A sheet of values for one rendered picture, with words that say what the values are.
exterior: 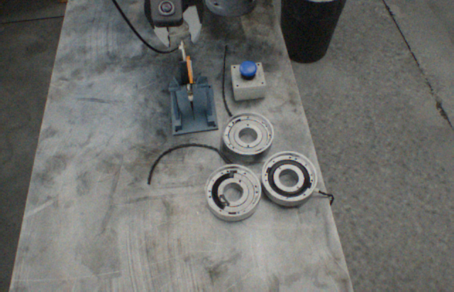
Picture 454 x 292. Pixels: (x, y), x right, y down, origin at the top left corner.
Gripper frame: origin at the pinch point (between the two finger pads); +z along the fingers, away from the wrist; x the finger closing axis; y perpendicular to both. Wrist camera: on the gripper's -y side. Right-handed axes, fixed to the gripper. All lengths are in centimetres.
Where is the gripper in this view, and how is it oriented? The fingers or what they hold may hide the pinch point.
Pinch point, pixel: (180, 42)
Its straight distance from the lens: 69.1
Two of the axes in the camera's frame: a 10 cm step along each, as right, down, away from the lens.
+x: -9.9, 1.3, -0.5
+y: -1.4, -8.5, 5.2
